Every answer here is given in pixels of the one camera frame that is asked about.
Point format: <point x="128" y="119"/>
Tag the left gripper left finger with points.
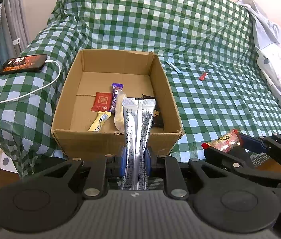
<point x="105" y="167"/>

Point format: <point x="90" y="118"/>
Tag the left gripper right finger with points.
<point x="168" y="169"/>

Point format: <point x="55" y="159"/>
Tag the black chocolate bar packet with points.
<point x="157" y="120"/>

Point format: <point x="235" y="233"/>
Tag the red brown candy packet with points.
<point x="226" y="142"/>

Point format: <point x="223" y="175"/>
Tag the silver foil stick pack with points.
<point x="138" y="117"/>

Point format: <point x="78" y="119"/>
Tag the yellow snack bar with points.
<point x="101" y="118"/>

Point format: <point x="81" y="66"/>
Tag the beige nougat snack pack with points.
<point x="119" y="115"/>

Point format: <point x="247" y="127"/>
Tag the purple candy bar wrapper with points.
<point x="115" y="90"/>

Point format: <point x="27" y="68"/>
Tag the light blue stick sachet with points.
<point x="177" y="70"/>

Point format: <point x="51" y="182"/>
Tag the small red stick packet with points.
<point x="203" y="76"/>

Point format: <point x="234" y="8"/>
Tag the small dark red packet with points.
<point x="102" y="102"/>

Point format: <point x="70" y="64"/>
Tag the brown cardboard box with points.
<point x="88" y="120"/>

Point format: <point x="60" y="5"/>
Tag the white crumpled cloth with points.
<point x="267" y="39"/>

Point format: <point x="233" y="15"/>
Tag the green checkered sofa cover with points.
<point x="207" y="51"/>

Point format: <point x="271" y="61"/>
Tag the black smartphone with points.
<point x="32" y="63"/>

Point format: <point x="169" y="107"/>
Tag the grey curtain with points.
<point x="14" y="36"/>

